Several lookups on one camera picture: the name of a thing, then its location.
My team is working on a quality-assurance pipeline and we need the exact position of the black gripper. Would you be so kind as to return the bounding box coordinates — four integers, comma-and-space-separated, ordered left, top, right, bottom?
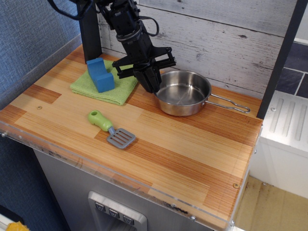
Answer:
112, 33, 176, 93

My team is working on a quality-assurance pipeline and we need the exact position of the stainless steel pan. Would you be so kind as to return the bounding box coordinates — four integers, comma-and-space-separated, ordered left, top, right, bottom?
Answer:
154, 70, 250, 116

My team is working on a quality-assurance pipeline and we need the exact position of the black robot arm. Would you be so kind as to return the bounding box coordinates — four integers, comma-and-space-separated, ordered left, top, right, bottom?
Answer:
73, 0, 176, 93

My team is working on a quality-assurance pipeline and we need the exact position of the green folded cloth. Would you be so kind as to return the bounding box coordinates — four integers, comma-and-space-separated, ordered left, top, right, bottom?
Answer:
70, 58, 138, 105

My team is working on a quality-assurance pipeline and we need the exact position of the clear acrylic edge guard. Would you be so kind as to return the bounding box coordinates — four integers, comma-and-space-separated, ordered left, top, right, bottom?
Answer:
0, 115, 261, 231

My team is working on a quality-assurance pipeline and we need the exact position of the blue wooden block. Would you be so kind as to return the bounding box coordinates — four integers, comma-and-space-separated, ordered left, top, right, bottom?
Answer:
86, 58, 115, 93

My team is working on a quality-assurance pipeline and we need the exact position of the silver dispenser panel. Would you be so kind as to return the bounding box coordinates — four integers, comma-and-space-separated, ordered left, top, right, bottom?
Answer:
88, 191, 148, 231

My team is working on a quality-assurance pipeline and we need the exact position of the white ridged appliance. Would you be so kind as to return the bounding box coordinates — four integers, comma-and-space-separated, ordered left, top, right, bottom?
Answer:
250, 91, 308, 197

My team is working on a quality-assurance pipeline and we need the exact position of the yellow object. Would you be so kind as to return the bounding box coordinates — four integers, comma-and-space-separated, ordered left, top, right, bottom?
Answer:
6, 222, 30, 231

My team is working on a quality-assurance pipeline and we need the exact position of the green handled grey spatula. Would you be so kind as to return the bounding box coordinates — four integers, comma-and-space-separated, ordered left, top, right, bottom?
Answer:
88, 110, 136, 149

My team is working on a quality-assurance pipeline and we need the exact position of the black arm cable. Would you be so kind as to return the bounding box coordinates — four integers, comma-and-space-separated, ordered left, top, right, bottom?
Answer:
47, 0, 160, 37

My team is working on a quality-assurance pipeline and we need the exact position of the black right post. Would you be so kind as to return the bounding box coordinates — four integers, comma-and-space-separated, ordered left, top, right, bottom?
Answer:
257, 0, 308, 119

